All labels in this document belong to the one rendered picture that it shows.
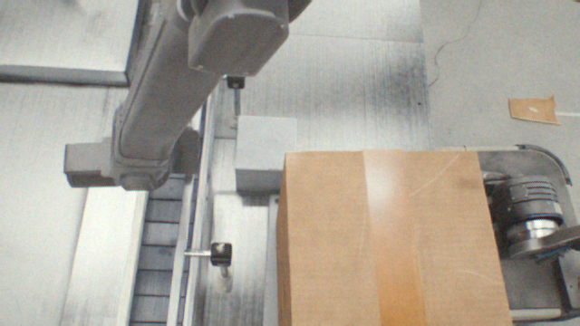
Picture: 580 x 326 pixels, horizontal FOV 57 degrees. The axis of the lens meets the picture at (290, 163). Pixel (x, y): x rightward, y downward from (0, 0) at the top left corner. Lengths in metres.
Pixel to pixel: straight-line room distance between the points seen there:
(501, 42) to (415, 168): 1.77
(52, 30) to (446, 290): 0.83
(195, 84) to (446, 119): 1.75
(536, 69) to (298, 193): 1.85
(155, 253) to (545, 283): 1.17
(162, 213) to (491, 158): 1.17
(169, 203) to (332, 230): 0.35
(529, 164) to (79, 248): 1.36
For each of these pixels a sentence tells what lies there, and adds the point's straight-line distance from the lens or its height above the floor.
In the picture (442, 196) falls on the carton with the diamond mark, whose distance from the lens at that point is 0.66.
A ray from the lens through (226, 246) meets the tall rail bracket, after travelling 0.76.
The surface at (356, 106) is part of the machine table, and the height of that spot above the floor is 0.83.
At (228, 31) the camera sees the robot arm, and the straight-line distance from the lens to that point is 0.27.
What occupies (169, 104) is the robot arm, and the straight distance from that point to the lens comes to 0.44.
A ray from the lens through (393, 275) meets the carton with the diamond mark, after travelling 0.61.
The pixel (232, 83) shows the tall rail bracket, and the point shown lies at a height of 0.96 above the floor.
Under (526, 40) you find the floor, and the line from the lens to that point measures 2.46.
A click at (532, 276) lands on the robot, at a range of 1.69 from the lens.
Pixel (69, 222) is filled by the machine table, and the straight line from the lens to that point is 0.96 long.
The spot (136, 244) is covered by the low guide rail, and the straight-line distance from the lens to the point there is 0.83.
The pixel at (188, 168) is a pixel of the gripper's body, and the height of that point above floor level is 0.99.
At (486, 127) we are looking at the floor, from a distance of 2.14.
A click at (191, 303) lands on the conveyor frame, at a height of 0.88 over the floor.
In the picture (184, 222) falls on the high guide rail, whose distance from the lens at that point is 0.78.
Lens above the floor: 1.70
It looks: 64 degrees down
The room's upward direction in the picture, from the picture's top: 9 degrees clockwise
